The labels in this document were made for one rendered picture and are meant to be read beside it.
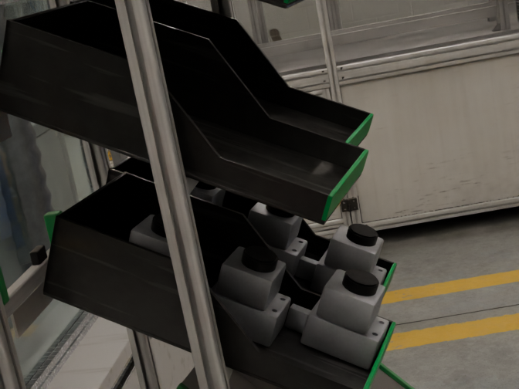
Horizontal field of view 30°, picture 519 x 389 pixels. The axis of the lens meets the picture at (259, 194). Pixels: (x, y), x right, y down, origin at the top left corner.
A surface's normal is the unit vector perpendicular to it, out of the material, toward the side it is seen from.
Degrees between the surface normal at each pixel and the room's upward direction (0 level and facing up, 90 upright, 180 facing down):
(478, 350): 0
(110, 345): 0
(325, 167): 25
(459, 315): 0
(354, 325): 89
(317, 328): 89
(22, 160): 73
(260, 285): 90
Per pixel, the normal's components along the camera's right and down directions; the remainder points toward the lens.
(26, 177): 0.67, -0.24
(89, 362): -0.18, -0.95
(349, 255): -0.31, 0.30
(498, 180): -0.01, 0.25
